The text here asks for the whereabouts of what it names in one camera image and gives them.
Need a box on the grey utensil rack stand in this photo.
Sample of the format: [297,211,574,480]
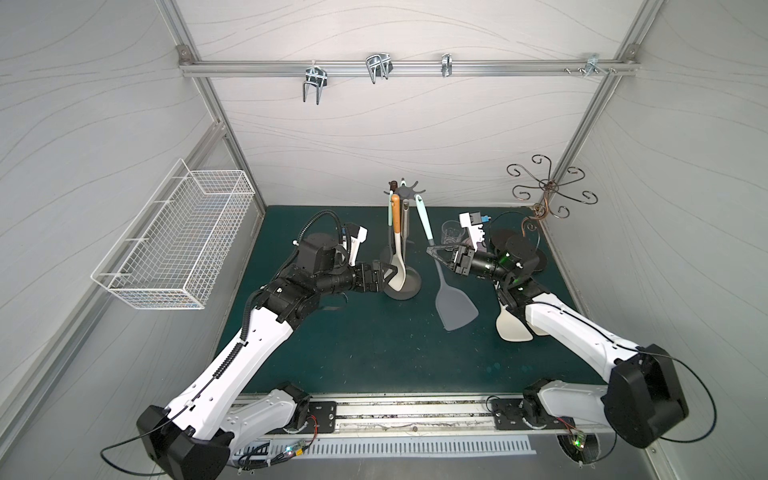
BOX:
[380,179,422,301]

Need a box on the white vent strip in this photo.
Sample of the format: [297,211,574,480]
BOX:
[231,434,536,464]

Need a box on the white wire basket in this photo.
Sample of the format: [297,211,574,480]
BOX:
[90,159,255,310]

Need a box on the cream spatula wooden handle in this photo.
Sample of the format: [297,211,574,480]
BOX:
[495,302,533,343]

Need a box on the small metal hook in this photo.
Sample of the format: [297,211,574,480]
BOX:
[441,53,453,78]

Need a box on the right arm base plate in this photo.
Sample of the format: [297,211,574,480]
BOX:
[486,396,541,431]

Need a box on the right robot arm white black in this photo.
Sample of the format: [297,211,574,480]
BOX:
[427,213,689,448]

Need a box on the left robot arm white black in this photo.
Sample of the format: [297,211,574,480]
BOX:
[135,210,406,479]

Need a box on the grey turner mint handle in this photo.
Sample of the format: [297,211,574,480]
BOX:
[414,194,479,332]

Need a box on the double metal hook left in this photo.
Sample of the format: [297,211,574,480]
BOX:
[302,64,328,105]

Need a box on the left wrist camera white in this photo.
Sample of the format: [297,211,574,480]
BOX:
[342,223,368,266]

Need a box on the bronze scroll hook stand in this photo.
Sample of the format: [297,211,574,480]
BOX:
[505,153,599,256]

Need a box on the aluminium cross rail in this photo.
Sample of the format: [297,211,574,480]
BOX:
[179,58,641,78]

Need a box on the cream spoon wooden handle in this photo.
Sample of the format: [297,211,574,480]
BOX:
[389,194,407,291]

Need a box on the double metal hook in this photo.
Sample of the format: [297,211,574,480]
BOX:
[302,64,328,105]
[365,53,393,84]

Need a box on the clear drinking glass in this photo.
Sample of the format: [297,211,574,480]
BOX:
[441,220,466,245]

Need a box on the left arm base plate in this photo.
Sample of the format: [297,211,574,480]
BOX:
[297,400,338,434]

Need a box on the double metal hook middle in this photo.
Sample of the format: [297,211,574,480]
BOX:
[365,53,393,84]

